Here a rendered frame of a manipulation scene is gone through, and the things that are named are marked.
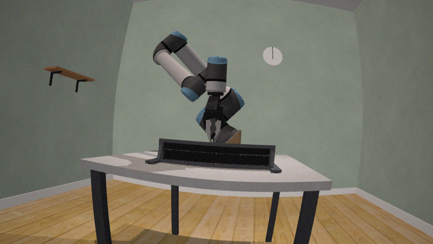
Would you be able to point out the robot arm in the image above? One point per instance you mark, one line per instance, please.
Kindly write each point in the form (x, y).
(211, 77)

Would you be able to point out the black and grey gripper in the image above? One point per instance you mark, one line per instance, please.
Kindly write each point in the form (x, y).
(219, 116)

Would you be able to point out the black network patch panel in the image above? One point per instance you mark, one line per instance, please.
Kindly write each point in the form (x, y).
(257, 156)

